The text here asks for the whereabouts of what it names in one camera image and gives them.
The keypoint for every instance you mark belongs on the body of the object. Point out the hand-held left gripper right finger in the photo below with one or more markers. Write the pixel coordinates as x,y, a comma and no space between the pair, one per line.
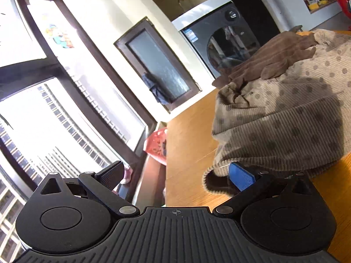
241,176

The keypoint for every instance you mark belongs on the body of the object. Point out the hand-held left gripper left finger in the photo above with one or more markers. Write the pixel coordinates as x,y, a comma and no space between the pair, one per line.
111,174

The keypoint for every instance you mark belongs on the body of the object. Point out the small wooden stool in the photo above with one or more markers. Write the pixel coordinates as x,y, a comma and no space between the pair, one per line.
297,28

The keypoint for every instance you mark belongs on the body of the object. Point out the dark framed frosted glass door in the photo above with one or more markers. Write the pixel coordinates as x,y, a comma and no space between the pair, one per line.
159,63

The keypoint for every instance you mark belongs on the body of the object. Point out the yellow box on shelf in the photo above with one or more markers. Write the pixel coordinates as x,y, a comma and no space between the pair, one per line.
313,5

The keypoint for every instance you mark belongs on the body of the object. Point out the brown cloth garment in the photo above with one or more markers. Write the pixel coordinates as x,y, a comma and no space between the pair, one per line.
271,57

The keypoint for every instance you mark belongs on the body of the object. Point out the grey front-load washing machine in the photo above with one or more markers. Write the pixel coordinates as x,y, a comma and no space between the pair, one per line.
219,38

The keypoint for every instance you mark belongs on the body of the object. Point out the colourful window sticker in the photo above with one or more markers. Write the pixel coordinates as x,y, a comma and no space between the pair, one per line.
59,34

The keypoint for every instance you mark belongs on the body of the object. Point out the red plastic stool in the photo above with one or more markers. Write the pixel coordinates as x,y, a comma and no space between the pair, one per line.
156,145

